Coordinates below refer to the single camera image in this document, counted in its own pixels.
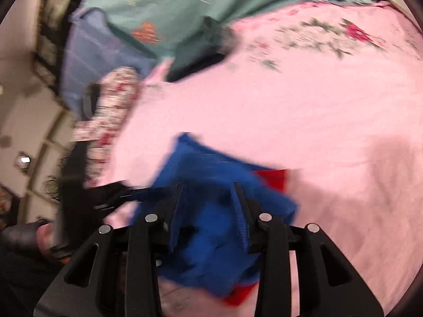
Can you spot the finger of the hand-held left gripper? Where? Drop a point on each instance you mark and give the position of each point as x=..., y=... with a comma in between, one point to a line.
x=145, y=193

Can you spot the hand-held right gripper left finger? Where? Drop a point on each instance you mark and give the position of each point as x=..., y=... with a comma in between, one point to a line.
x=174, y=214

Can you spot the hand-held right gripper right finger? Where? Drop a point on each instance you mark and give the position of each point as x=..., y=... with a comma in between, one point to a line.
x=243, y=224

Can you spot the blue and red pants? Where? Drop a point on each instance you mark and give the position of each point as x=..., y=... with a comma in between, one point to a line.
x=211, y=224

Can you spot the person's left forearm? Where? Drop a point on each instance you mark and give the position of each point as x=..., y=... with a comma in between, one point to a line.
x=23, y=237

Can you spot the red floral quilt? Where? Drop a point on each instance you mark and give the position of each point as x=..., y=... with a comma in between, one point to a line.
x=110, y=119

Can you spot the pink floral bedsheet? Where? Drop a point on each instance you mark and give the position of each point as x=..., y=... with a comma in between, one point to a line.
x=281, y=112

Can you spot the green heart print pillow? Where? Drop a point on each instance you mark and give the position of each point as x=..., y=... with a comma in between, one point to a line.
x=185, y=3

